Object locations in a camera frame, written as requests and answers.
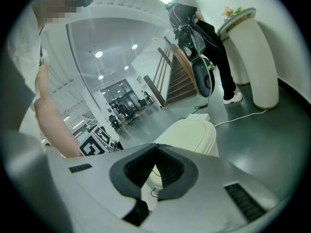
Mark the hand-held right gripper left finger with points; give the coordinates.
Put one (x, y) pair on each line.
(97, 178)

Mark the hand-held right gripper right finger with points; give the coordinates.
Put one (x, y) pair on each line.
(206, 190)

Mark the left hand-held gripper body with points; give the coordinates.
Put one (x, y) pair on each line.
(93, 144)

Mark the white trash bin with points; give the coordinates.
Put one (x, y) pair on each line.
(189, 135)

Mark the white trash bin lid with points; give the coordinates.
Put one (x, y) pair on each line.
(187, 133)

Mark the person's left forearm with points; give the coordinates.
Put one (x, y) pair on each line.
(54, 125)

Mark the wooden staircase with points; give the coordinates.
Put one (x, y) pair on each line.
(181, 81)

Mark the person's white shirt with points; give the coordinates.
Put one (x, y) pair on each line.
(23, 40)

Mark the white curved reception desk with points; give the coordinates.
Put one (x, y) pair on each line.
(255, 57)

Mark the pink flower bouquet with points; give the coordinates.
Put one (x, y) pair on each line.
(229, 11)

